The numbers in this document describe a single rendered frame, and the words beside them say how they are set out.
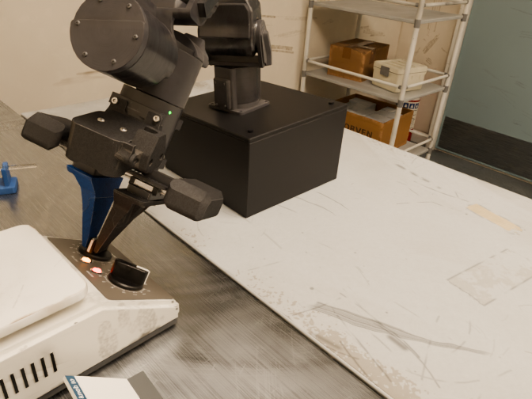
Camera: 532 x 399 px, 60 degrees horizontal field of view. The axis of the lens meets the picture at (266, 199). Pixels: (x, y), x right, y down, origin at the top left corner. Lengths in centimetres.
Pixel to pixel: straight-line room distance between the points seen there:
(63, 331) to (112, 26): 22
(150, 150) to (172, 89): 8
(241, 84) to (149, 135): 30
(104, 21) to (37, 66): 153
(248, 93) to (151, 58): 31
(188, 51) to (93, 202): 16
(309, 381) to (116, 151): 25
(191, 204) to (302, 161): 29
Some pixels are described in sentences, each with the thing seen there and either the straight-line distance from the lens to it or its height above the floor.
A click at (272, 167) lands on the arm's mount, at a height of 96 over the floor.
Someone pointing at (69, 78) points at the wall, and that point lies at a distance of 193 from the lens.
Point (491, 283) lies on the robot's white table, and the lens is 59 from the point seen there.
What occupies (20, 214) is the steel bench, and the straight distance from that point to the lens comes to 66.
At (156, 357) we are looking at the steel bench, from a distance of 44.
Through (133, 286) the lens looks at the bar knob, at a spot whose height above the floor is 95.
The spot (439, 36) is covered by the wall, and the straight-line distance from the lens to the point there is 336.
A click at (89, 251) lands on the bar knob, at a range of 47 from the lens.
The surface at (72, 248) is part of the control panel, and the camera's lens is 48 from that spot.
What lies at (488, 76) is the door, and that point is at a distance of 323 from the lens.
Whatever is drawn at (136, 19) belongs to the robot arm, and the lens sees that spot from 35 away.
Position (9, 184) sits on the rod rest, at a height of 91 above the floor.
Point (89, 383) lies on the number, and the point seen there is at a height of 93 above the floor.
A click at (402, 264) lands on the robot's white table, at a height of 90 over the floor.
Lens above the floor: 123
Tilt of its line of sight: 30 degrees down
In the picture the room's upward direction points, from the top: 4 degrees clockwise
